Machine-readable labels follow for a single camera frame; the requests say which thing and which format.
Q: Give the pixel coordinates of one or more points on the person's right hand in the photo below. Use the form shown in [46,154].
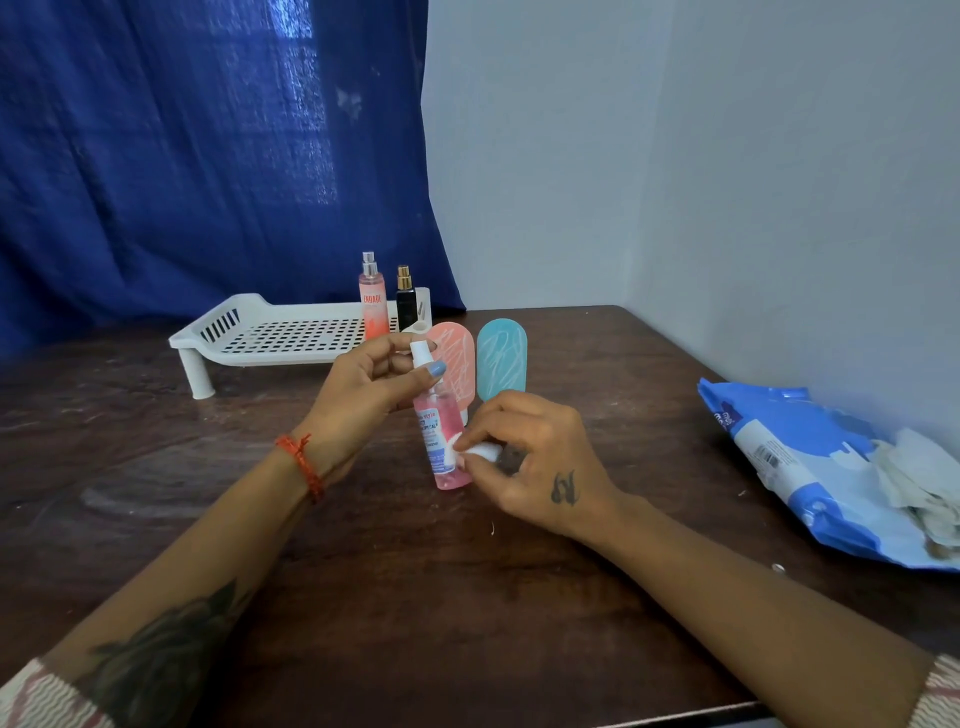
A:
[547,465]

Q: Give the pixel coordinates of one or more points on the person's left hand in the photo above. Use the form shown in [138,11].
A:
[352,409]

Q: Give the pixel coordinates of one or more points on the person's right forearm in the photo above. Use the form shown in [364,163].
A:
[765,615]

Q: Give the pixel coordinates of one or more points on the dark blue curtain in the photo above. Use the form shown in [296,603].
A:
[187,150]

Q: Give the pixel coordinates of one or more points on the orange spray bottle silver cap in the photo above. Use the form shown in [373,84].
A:
[373,304]

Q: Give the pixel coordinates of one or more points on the white perforated plastic rack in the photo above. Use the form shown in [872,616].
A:
[270,337]

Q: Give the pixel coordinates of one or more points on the white wet wipe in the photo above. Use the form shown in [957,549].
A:
[484,452]

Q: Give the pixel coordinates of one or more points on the blue white wet wipes pack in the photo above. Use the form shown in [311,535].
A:
[795,457]

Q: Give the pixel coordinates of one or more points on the patterned left sleeve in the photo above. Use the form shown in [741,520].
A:
[37,701]

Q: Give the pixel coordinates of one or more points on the pink spray bottle white cap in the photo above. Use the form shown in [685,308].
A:
[439,442]

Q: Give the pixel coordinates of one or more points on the pink squeeze bottle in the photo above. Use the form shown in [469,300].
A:
[457,360]

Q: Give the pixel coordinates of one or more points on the patterned sleeve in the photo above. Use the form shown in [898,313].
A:
[37,701]
[937,694]

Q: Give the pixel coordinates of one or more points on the teal squeeze bottle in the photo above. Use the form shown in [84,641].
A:
[501,356]

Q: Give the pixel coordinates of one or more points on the black perfume bottle gold cap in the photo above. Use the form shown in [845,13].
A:
[406,300]

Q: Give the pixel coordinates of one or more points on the person's left forearm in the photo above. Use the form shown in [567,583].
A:
[187,577]

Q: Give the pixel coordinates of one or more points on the patterned right sleeve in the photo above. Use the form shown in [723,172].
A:
[937,694]

